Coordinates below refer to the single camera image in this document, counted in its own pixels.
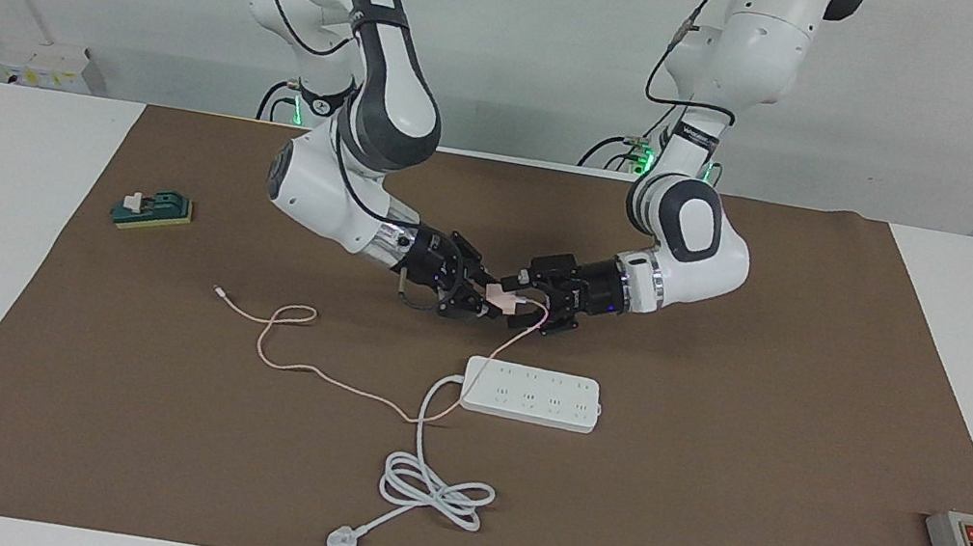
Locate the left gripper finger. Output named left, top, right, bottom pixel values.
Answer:
left=505, top=301, right=581, bottom=339
left=514, top=263, right=558, bottom=302

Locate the green knife switch block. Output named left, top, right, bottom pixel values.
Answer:
left=108, top=183, right=197, bottom=241

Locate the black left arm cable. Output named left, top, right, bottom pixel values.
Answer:
left=642, top=0, right=757, bottom=128

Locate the brown table mat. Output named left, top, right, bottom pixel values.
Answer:
left=0, top=77, right=973, bottom=546

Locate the white power cord with plug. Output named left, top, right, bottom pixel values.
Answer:
left=325, top=360, right=515, bottom=546

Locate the black base cable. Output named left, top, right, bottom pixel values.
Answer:
left=255, top=76, right=303, bottom=126
left=577, top=123, right=665, bottom=181

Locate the pink charging cable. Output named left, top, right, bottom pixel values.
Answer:
left=198, top=249, right=554, bottom=442

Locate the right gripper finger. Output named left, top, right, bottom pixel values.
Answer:
left=444, top=231, right=507, bottom=293
left=433, top=280, right=509, bottom=327

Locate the pink charger adapter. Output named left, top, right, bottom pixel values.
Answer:
left=482, top=280, right=534, bottom=319

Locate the white power strip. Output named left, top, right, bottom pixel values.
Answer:
left=456, top=354, right=608, bottom=436

